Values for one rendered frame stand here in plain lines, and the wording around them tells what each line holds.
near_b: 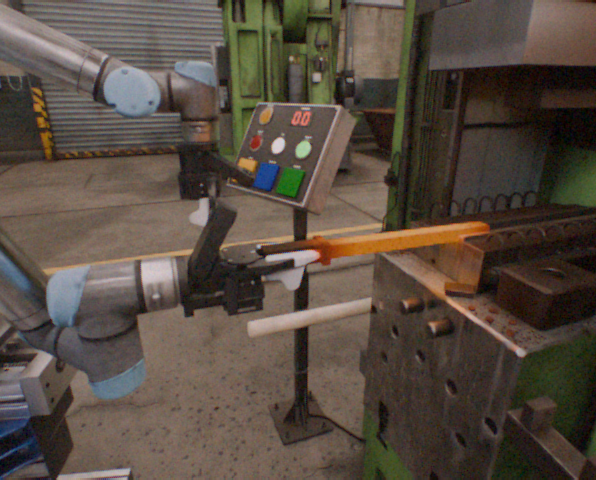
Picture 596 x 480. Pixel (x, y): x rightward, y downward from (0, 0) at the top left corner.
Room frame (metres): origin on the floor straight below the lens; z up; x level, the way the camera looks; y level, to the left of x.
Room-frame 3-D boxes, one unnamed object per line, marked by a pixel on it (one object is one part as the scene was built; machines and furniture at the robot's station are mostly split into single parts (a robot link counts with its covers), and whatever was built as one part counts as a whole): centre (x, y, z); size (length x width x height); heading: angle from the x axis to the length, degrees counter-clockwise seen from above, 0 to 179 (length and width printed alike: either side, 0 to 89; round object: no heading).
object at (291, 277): (0.52, 0.01, 0.98); 0.09 x 0.03 x 0.06; 107
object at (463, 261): (0.73, -0.47, 0.96); 0.42 x 0.20 x 0.09; 110
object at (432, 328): (0.53, -0.23, 0.87); 0.04 x 0.03 x 0.03; 110
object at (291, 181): (1.00, 0.02, 1.01); 0.07 x 0.05 x 0.07; 45
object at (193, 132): (0.82, 0.21, 1.15); 0.08 x 0.08 x 0.05
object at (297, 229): (1.16, 0.00, 0.54); 0.04 x 0.04 x 1.08; 20
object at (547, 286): (0.52, -0.39, 0.95); 0.12 x 0.08 x 0.06; 110
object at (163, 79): (0.78, 0.30, 1.23); 0.11 x 0.11 x 0.08; 14
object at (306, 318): (0.96, -0.07, 0.62); 0.44 x 0.05 x 0.05; 110
